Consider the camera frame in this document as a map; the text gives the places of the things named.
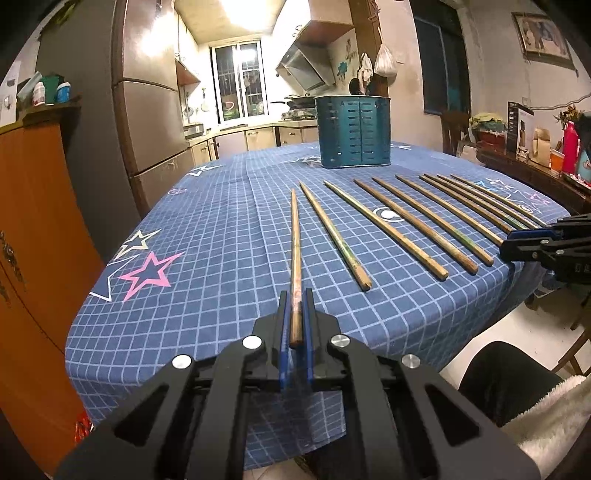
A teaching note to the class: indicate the white fleece sleeve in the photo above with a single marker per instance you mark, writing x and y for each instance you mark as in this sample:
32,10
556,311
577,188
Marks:
547,431

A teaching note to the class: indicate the orange wooden cabinet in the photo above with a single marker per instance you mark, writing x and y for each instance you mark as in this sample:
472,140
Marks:
48,265

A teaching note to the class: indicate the white plastic bag hanging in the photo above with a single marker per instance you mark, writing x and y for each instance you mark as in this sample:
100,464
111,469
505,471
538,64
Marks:
385,64

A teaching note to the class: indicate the red thermos bottle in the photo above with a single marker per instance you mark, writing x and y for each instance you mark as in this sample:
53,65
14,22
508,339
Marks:
570,148

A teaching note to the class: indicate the black product box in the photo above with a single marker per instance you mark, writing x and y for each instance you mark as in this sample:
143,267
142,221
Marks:
520,129

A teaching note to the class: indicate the dark wooden sideboard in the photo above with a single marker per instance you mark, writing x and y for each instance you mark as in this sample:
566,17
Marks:
538,177

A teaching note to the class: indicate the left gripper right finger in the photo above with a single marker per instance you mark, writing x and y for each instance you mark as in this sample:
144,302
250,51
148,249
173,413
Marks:
324,371

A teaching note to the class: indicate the dark wooden chopstick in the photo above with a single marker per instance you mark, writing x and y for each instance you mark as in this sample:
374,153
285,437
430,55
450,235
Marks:
296,324

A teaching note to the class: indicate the teal perforated utensil holder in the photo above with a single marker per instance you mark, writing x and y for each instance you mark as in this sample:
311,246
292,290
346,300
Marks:
354,130

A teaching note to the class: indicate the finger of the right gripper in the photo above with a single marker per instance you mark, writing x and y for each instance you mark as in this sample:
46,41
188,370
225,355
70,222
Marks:
534,235
528,252

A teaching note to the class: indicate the black frying pan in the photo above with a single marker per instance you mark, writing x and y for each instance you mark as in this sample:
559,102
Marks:
297,102

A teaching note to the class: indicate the range hood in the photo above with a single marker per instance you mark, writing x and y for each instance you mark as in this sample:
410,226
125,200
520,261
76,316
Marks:
306,68

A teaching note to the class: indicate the silver refrigerator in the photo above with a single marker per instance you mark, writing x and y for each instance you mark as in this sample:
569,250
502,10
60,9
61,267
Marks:
146,99

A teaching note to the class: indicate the kitchen window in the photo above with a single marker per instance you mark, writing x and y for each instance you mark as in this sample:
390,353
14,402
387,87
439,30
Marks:
239,82

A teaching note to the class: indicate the framed wall picture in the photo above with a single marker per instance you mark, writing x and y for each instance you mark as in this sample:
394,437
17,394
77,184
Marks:
541,40

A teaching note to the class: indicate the dark wooden chair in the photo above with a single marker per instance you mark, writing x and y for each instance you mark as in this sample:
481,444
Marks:
455,126

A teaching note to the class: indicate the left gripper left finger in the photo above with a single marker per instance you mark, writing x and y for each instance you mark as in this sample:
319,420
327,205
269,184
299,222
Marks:
269,369

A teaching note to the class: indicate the blue grid star tablecloth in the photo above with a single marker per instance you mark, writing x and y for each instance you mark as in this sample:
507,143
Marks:
213,255

